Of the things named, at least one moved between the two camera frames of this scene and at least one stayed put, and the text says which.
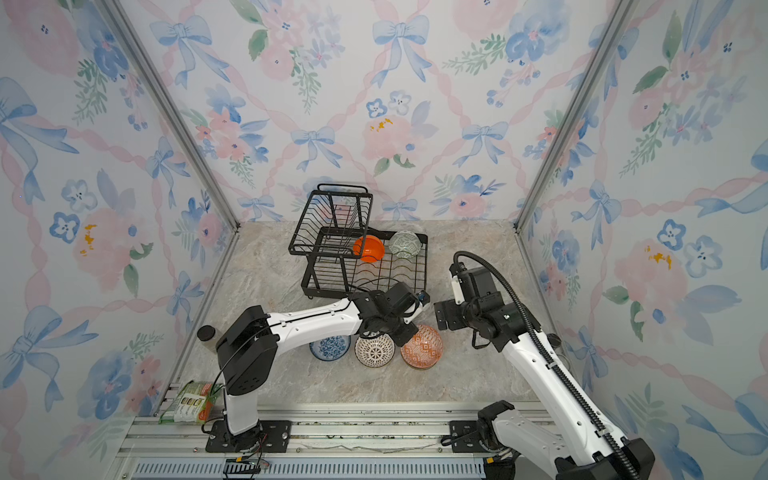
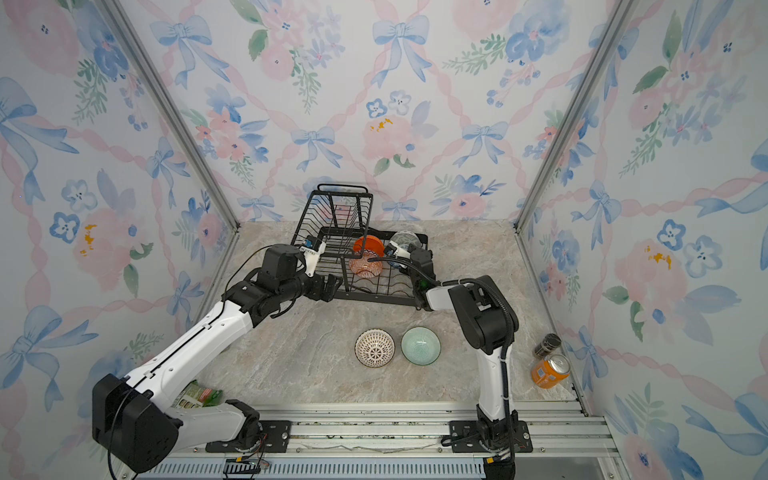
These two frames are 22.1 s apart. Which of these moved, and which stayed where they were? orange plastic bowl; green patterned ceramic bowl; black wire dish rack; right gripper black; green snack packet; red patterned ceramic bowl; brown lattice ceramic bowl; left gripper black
Moved: red patterned ceramic bowl; right gripper black; left gripper black
Stayed: green patterned ceramic bowl; black wire dish rack; green snack packet; orange plastic bowl; brown lattice ceramic bowl
